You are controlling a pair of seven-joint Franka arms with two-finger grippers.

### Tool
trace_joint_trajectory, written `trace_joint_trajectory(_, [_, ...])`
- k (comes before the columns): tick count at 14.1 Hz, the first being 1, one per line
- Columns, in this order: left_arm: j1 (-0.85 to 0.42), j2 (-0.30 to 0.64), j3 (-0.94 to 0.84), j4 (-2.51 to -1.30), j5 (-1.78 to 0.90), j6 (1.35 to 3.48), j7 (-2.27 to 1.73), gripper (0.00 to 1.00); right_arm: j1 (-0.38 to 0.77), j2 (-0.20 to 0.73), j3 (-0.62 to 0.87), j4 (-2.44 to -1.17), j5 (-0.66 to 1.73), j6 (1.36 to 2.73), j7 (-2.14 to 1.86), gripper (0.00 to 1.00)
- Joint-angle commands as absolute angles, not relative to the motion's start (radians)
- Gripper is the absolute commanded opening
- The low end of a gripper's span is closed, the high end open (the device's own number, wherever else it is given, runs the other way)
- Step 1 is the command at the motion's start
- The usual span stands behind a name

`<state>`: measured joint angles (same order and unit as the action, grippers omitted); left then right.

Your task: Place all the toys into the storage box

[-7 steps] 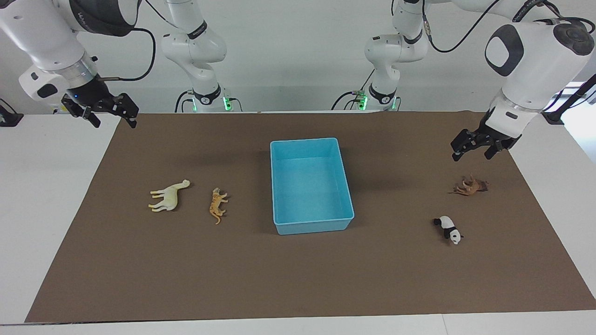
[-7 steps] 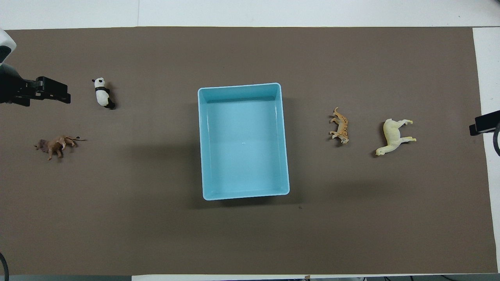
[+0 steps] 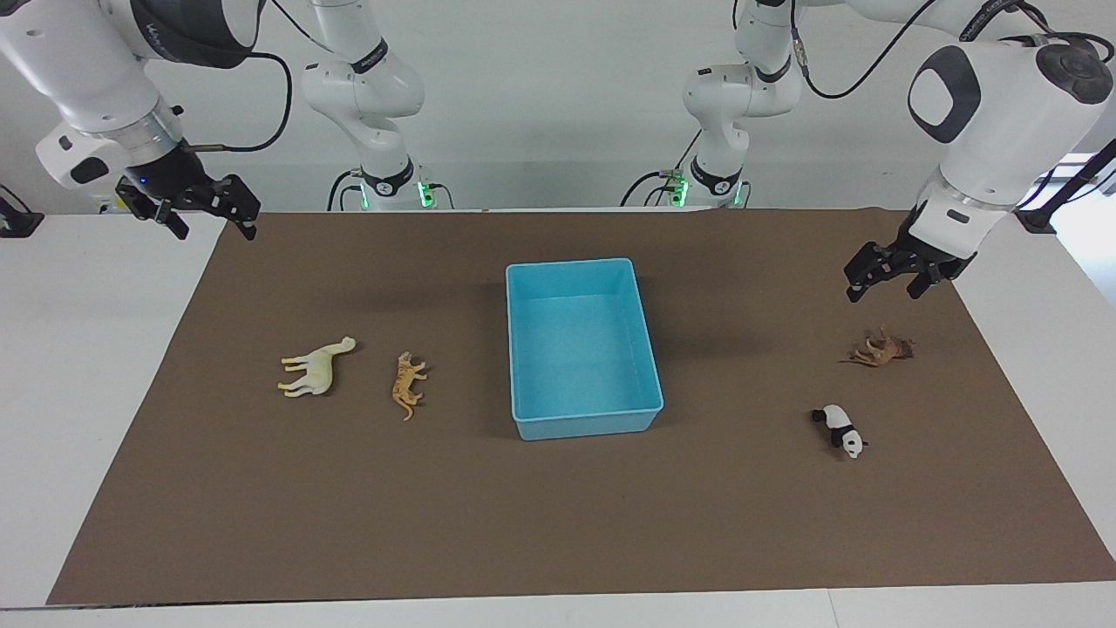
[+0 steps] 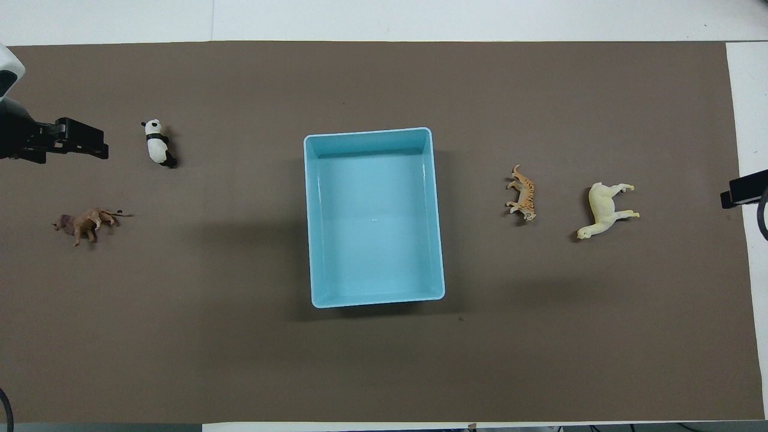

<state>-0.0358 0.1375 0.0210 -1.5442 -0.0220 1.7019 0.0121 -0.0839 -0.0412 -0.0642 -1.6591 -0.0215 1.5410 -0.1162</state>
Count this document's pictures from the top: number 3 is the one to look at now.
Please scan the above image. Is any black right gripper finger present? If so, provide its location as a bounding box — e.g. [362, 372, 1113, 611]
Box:
[116, 180, 191, 242]
[202, 174, 262, 242]

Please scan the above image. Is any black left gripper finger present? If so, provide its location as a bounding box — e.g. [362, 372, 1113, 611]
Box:
[906, 260, 949, 301]
[843, 241, 909, 304]

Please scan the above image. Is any brown lion toy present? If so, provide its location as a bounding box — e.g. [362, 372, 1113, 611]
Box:
[842, 325, 916, 369]

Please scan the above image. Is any black and white panda toy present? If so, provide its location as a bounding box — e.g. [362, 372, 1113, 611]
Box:
[810, 404, 869, 461]

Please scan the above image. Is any cream alpaca toy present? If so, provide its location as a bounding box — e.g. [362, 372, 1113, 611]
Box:
[277, 336, 357, 399]

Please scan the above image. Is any orange striped tiger toy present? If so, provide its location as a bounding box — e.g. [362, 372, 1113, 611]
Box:
[391, 351, 429, 422]

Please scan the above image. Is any light blue plastic storage box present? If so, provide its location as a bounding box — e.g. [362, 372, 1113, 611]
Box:
[505, 257, 665, 442]

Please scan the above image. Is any brown table mat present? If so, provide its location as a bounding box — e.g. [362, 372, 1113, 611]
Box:
[45, 207, 1116, 606]

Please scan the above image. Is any black right arm base cable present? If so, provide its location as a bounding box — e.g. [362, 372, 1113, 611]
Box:
[326, 167, 456, 212]

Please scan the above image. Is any black arm base cable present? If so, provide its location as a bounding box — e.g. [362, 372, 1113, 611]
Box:
[620, 129, 704, 208]
[326, 167, 456, 212]

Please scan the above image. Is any black camera stand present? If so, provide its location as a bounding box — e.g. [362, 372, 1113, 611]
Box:
[1014, 138, 1116, 235]

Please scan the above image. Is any black left arm base cable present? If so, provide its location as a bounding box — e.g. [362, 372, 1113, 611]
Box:
[620, 129, 704, 208]

